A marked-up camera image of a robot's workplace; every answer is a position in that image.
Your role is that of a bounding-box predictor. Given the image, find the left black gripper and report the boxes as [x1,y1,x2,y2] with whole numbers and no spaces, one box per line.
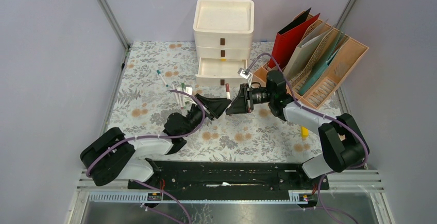
[182,94,232,137]

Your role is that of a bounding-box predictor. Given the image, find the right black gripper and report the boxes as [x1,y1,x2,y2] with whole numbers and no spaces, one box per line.
[226,84,274,115]

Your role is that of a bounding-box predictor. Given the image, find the brown capped white marker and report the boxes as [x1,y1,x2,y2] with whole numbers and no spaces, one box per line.
[225,83,231,99]

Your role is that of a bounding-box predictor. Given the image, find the white three-drawer organizer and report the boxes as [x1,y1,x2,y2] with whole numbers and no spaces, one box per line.
[193,0,255,87]

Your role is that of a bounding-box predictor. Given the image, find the red folder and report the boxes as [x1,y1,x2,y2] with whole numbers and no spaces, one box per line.
[271,8,320,69]

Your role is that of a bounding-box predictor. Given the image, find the beige folder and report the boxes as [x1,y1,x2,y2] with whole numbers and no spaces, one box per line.
[283,20,331,80]

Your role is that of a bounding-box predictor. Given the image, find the teal folder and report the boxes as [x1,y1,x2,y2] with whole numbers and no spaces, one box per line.
[298,32,345,96]

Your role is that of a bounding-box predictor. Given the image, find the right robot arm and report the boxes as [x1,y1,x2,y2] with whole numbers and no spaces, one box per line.
[226,71,369,189]

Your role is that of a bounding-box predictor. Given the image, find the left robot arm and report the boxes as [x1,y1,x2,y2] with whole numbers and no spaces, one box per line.
[79,94,231,188]

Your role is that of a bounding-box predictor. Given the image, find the floral table mat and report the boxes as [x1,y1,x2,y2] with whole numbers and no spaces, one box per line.
[108,41,322,163]

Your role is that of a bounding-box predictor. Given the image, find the teal capped white marker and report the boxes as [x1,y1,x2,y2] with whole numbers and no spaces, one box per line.
[156,70,169,87]

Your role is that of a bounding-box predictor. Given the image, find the yellow eraser block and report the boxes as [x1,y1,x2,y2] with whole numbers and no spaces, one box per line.
[300,126,309,140]

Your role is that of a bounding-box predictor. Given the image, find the orange plastic file rack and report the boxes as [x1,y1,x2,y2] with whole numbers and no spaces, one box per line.
[272,10,368,109]

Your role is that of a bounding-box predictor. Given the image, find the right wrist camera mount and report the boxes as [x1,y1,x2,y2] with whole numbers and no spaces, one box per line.
[238,68,253,86]

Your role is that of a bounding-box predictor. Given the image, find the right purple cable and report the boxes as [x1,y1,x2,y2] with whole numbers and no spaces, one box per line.
[247,52,371,224]

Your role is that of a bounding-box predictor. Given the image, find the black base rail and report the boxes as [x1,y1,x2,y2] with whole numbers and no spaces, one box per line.
[146,159,329,201]

